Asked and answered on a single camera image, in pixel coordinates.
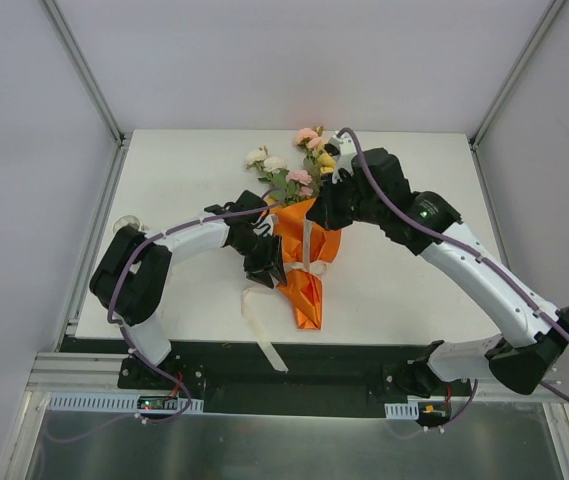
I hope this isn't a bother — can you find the orange wrapping paper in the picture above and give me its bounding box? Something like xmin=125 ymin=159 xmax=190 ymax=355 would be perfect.
xmin=273 ymin=199 xmax=341 ymax=331

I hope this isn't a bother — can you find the cream printed ribbon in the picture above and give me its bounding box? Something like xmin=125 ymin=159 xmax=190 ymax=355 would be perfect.
xmin=241 ymin=220 xmax=329 ymax=373

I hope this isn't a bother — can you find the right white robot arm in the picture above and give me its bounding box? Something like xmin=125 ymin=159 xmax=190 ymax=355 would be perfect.
xmin=306 ymin=139 xmax=569 ymax=398

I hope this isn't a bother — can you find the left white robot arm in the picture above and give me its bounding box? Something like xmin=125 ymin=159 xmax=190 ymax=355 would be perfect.
xmin=89 ymin=190 xmax=287 ymax=389

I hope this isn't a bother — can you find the white ceramic vase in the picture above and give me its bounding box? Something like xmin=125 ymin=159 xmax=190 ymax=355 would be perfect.
xmin=112 ymin=215 xmax=142 ymax=234

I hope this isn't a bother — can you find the artificial flower bouquet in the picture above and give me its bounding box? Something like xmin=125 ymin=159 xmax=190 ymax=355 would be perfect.
xmin=244 ymin=126 xmax=336 ymax=206

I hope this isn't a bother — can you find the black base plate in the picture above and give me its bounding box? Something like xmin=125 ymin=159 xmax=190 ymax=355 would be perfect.
xmin=116 ymin=341 xmax=476 ymax=416

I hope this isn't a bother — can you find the right white cable duct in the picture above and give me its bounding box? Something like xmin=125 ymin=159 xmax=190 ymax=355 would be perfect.
xmin=384 ymin=401 xmax=420 ymax=421

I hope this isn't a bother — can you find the white cable duct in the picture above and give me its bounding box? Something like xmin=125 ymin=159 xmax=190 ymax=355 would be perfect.
xmin=49 ymin=393 xmax=204 ymax=415
xmin=384 ymin=401 xmax=420 ymax=421

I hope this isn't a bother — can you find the left white cable duct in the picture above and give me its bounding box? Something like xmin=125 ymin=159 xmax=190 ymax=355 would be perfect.
xmin=49 ymin=393 xmax=204 ymax=415

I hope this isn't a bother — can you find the left aluminium frame post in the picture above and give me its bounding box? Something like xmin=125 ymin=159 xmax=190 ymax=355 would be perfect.
xmin=39 ymin=0 xmax=126 ymax=146

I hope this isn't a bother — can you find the aluminium frame post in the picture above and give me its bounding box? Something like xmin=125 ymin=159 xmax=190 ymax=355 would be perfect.
xmin=39 ymin=0 xmax=126 ymax=146
xmin=469 ymin=0 xmax=569 ymax=152

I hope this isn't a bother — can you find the right aluminium frame post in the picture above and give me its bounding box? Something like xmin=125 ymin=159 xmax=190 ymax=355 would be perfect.
xmin=469 ymin=0 xmax=569 ymax=152

